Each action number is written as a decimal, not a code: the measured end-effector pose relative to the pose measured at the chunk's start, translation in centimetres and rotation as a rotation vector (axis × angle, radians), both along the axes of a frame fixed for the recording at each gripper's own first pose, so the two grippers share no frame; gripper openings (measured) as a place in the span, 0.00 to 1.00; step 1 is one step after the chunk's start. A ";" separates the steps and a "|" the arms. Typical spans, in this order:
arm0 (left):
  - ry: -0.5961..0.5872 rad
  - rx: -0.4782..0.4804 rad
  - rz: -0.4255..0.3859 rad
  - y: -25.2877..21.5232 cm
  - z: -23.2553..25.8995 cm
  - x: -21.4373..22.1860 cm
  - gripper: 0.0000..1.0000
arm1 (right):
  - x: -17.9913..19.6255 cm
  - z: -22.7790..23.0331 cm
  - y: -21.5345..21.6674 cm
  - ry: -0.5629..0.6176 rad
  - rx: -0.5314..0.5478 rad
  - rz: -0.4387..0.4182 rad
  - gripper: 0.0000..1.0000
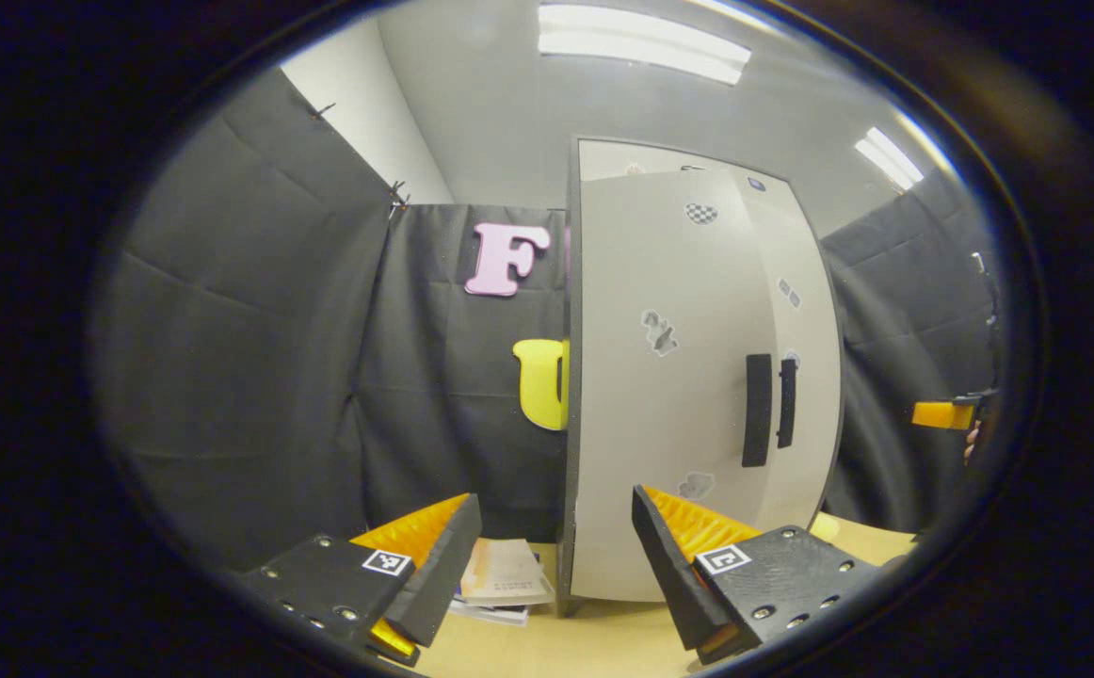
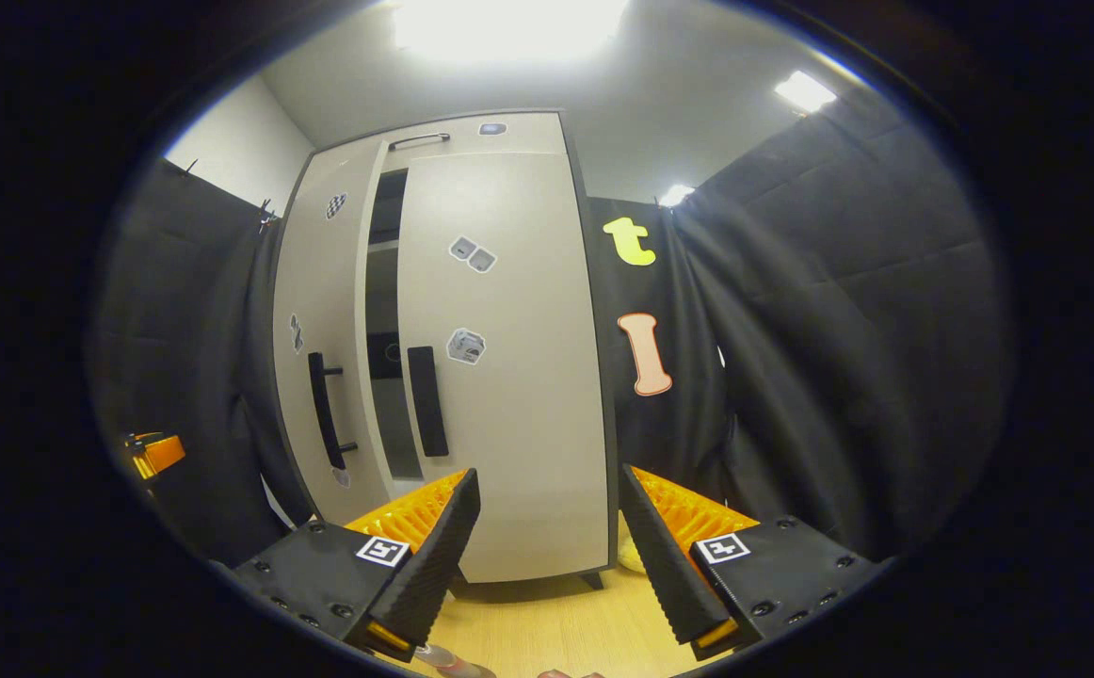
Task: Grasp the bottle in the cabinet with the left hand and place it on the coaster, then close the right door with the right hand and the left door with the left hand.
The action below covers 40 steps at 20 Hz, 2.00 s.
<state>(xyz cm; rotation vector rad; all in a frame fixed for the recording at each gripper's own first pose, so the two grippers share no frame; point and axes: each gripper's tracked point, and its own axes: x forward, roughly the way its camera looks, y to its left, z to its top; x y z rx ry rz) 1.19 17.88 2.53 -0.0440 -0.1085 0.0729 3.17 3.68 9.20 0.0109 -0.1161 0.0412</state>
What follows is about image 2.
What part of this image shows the yellow plush ball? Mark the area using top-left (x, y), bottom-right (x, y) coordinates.
top-left (617, 513), bottom-right (650, 575)

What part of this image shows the grey cabinet body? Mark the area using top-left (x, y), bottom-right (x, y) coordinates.
top-left (269, 108), bottom-right (621, 589)

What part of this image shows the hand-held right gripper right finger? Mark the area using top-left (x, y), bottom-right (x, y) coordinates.
top-left (619, 463), bottom-right (892, 660)

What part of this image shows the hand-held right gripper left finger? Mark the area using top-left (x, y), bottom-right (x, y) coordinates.
top-left (232, 468), bottom-right (482, 660)

